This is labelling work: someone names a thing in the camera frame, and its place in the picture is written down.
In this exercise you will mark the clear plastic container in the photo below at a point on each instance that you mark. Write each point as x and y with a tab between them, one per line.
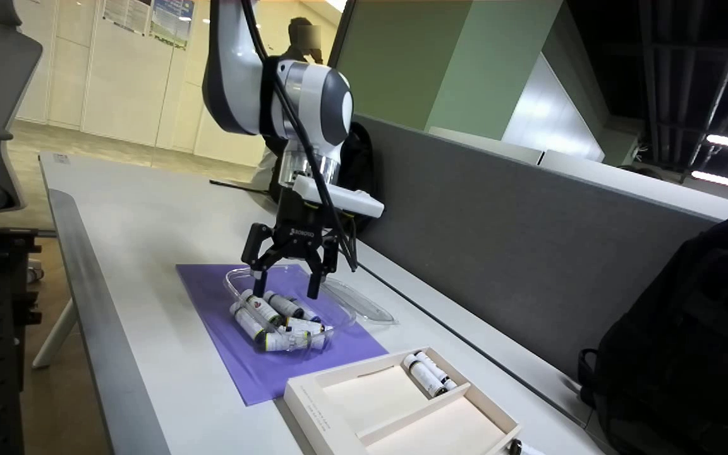
234	285

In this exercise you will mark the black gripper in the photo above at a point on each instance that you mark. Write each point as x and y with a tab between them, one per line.
303	224

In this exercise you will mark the purple mat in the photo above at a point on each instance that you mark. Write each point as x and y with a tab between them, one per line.
271	374

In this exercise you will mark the black duffel bag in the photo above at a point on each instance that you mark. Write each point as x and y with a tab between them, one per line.
366	159

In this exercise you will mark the blue white wall poster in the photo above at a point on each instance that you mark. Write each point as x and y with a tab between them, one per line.
174	21

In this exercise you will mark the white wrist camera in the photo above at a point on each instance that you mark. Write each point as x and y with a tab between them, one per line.
355	203

